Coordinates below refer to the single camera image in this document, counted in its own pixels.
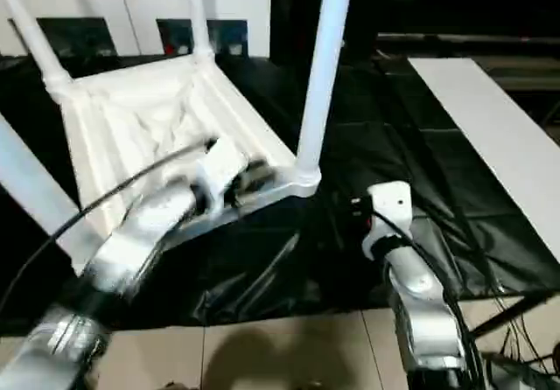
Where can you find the white plastic table top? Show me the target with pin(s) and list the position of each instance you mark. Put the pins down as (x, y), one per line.
(131, 114)

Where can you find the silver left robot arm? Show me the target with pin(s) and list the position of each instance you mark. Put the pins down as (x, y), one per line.
(122, 250)

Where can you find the black mat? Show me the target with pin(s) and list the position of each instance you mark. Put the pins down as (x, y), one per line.
(394, 158)

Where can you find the white board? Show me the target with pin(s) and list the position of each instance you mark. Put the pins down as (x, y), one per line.
(481, 123)

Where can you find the black stand leg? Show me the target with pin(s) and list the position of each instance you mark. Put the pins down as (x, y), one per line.
(503, 318)

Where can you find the black bar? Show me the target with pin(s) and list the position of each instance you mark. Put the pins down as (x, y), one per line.
(459, 39)

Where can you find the white cabinet with glass doors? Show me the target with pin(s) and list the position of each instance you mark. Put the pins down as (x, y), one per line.
(131, 1)

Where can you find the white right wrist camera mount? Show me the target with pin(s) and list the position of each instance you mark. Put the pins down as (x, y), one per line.
(394, 202)

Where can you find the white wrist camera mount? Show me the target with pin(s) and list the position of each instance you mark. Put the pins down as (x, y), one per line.
(219, 162)
(394, 202)

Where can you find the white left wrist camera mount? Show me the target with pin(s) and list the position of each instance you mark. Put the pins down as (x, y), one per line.
(219, 162)

